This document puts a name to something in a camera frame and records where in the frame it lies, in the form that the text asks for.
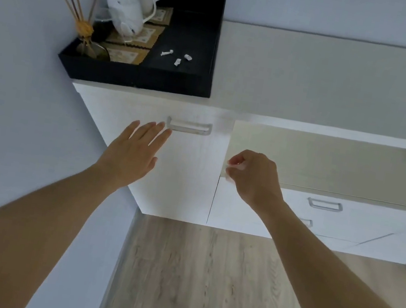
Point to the person's left hand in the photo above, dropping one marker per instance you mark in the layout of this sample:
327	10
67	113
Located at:
125	159

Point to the person's right hand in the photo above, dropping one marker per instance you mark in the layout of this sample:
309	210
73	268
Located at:
258	180

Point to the person's right thumb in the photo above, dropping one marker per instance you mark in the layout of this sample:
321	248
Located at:
233	174

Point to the person's left thumb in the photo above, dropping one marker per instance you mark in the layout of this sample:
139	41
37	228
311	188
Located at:
151	163

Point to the person's left middle finger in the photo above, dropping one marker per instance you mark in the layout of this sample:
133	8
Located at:
151	134

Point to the person's left little finger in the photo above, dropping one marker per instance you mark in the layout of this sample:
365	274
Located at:
129	131

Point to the white drawer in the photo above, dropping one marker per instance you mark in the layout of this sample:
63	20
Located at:
361	221
320	163

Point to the person's right forearm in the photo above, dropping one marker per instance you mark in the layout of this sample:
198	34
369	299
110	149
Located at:
331	291

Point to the person's left forearm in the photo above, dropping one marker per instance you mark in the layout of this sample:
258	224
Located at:
22	231

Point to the white cabinet door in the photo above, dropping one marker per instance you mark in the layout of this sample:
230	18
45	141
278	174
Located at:
184	172

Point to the white cabinet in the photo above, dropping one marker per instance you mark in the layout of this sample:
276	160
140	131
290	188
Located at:
183	179

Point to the brown paper sachet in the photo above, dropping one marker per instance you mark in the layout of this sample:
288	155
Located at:
126	56
162	15
145	35

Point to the small white plastic fitting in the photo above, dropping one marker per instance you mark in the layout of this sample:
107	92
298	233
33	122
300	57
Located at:
166	53
177	62
188	57

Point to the glass reed diffuser bottle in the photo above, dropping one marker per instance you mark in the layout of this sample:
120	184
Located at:
89	45

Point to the black rectangular tray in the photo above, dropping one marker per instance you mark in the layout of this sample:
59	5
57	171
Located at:
191	34

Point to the large white lidded mug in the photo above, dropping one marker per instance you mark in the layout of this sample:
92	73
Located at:
124	7

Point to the dark reed diffuser stick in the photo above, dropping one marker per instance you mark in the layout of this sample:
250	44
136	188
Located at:
94	0

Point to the closed white drawer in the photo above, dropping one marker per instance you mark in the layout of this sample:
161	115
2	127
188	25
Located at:
361	221

